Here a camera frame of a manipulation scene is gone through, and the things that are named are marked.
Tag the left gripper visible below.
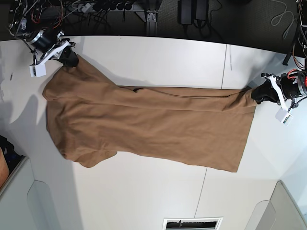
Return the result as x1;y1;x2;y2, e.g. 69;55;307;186
251;70;307;104

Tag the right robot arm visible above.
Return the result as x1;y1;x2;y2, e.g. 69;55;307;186
8;0;79;67

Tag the brown t-shirt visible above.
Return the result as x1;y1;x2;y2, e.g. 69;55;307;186
43;57;257;173

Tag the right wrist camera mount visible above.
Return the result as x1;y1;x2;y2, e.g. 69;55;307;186
29;39;76;77

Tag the orange fabric item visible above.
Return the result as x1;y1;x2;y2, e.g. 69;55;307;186
0;149;10;188

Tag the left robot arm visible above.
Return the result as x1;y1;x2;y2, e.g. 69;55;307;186
251;0;307;109

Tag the aluminium frame post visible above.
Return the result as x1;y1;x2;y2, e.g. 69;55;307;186
145;11;158;37

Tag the grey coiled cable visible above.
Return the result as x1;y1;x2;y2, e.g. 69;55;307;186
270;0;295;28

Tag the black power adapter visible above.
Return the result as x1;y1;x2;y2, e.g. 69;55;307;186
177;0;192;25

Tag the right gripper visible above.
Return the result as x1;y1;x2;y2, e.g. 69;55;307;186
26;29;79;67

